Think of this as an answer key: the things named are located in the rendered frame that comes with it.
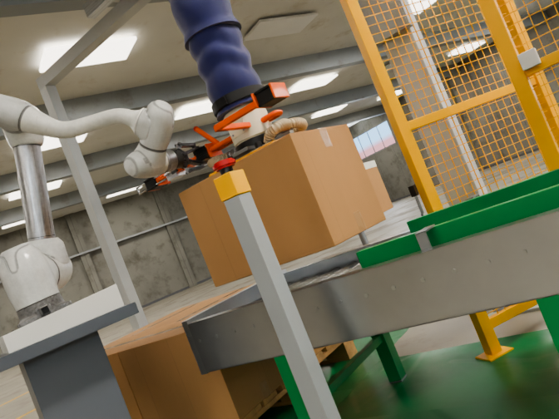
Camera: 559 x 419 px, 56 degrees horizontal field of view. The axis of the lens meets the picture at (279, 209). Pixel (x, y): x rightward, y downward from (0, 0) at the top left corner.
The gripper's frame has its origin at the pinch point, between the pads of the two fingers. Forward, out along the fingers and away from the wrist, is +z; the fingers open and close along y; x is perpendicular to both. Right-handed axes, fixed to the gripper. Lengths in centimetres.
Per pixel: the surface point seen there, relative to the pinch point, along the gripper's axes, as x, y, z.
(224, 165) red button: 50, 18, -54
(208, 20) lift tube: 33, -42, -9
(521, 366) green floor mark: 82, 120, 25
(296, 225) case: 44, 42, -21
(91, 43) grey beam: -227, -190, 178
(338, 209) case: 56, 42, -12
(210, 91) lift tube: 22.9, -18.2, -9.9
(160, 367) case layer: -51, 77, -21
